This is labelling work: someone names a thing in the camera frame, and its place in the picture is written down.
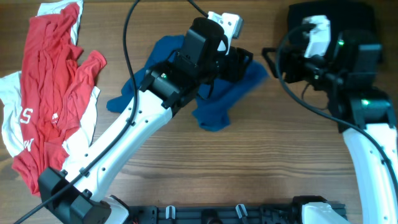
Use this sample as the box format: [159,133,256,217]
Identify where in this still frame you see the blue t-shirt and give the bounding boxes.
[106,34,269,132]

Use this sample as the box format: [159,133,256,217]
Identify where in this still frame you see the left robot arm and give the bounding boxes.
[38,12,252,223]

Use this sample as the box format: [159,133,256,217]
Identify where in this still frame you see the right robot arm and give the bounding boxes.
[262,29,397,223]

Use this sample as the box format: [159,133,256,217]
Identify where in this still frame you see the folded black garment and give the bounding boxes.
[287,0,379,62]

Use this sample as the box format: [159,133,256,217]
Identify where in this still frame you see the white t-shirt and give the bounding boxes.
[1,1,101,167]

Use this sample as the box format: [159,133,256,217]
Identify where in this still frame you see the red t-shirt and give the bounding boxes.
[12,2,107,196]

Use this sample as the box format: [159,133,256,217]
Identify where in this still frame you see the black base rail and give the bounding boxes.
[124,195,347,224]

